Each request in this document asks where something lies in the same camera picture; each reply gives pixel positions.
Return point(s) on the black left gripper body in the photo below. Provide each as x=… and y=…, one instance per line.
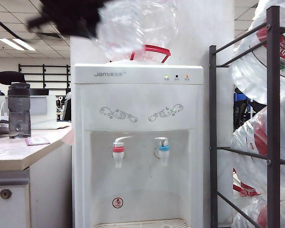
x=73, y=16

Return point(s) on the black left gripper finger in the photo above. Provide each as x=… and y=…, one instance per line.
x=39, y=22

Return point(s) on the clear textured plastic mug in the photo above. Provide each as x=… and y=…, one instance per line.
x=114, y=31

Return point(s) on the white tap blue collar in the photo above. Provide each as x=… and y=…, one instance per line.
x=164, y=155

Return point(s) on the dark grey water bottle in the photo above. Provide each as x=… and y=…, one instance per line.
x=19, y=107

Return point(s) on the white translucent desk box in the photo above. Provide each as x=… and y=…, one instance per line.
x=43, y=111

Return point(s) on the white floor water dispenser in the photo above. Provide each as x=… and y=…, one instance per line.
x=137, y=99

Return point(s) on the white desk cabinet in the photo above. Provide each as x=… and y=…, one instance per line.
x=47, y=190

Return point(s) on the bagged water jug red label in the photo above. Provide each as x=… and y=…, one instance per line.
x=251, y=71

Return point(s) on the bagged water jug red cap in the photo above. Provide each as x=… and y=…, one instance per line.
x=248, y=142

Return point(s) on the ceiling light panel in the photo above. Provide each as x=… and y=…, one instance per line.
x=17, y=44

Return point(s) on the black chair headrest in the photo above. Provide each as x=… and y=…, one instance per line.
x=10, y=77

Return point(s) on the black flat monitor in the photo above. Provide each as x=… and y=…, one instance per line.
x=39, y=92

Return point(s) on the pink paper packet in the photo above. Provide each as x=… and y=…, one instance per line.
x=37, y=141

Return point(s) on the white tap red collar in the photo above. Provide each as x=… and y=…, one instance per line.
x=118, y=156

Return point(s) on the round cabinet lock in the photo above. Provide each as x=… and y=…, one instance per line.
x=5, y=194

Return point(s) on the dark metal jug rack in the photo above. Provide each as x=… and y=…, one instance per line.
x=273, y=95

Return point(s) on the cream drip tray grille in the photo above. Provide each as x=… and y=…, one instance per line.
x=142, y=223

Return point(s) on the black wall shelf rails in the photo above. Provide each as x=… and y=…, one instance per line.
x=44, y=76

